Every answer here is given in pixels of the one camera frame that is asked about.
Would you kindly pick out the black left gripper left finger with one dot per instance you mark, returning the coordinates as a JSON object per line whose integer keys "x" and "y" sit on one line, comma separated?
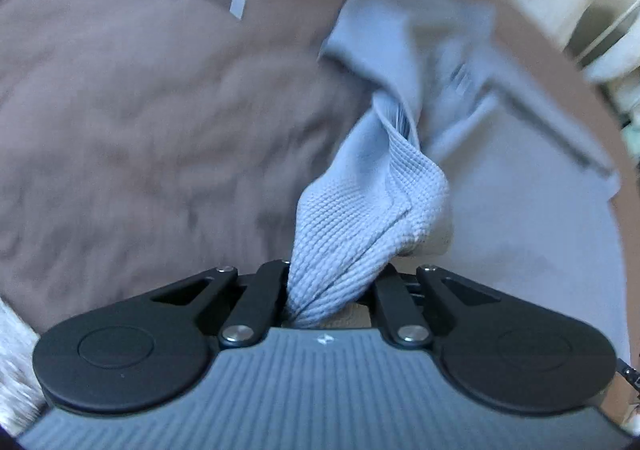
{"x": 258, "y": 309}

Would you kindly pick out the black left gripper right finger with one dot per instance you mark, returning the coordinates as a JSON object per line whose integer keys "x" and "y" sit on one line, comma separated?
{"x": 396, "y": 314}

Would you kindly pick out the light grey knit sweatshirt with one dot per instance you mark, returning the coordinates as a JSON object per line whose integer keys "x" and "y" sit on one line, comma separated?
{"x": 462, "y": 161}

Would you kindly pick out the brown bed sheet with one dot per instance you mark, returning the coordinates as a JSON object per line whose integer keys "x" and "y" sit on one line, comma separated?
{"x": 145, "y": 140}

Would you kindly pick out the white quilted jacket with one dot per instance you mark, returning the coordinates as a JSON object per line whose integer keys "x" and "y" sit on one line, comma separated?
{"x": 618, "y": 61}

